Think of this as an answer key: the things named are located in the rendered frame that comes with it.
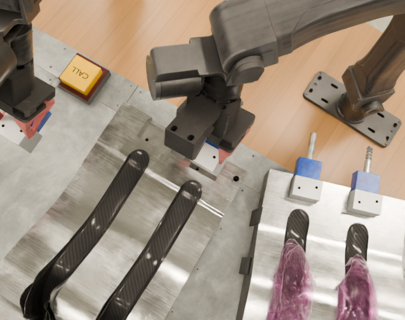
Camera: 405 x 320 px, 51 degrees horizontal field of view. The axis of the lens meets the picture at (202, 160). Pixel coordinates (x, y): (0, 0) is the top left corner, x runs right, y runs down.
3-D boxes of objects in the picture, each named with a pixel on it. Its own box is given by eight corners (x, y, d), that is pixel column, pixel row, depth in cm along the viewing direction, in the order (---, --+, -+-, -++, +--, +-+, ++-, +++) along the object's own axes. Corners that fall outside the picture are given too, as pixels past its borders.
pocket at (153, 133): (152, 122, 81) (150, 115, 77) (176, 136, 80) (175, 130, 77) (138, 142, 80) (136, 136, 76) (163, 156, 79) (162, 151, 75)
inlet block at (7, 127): (51, 79, 76) (40, 65, 71) (74, 92, 76) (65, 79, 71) (7, 139, 74) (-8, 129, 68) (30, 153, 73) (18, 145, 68)
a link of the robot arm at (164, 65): (156, 120, 55) (167, 77, 44) (143, 61, 57) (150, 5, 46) (240, 108, 58) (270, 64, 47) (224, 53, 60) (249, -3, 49)
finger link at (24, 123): (27, 155, 67) (25, 114, 60) (-10, 133, 68) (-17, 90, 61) (56, 131, 72) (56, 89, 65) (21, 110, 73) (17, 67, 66)
